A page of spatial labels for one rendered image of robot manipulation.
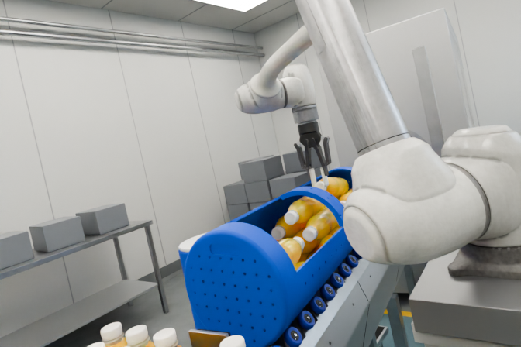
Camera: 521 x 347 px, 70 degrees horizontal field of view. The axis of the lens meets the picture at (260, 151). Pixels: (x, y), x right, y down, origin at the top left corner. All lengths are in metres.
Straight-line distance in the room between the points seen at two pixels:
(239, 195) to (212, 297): 4.05
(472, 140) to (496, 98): 4.87
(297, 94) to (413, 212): 0.76
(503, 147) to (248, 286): 0.57
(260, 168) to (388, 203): 4.01
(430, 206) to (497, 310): 0.20
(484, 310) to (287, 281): 0.36
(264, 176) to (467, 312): 3.97
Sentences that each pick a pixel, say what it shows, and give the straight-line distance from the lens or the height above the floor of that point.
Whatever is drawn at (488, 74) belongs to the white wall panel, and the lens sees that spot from 5.66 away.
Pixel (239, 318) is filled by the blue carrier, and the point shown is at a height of 1.03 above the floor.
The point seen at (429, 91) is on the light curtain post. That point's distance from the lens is 2.03.
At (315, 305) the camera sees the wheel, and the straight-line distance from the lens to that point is 1.04.
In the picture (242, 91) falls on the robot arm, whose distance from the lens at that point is 1.25.
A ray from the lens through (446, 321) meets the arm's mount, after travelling 0.80.
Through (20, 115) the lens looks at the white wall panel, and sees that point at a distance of 4.35.
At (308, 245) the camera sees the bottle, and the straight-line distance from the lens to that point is 1.19.
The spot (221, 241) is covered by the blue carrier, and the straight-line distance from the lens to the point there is 0.86.
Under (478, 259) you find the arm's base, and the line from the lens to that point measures 0.86.
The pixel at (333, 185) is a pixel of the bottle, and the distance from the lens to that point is 1.40.
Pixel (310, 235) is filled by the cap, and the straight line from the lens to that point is 1.13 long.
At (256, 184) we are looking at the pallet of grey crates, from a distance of 4.71.
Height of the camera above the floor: 1.41
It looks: 1 degrees down
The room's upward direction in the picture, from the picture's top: 12 degrees counter-clockwise
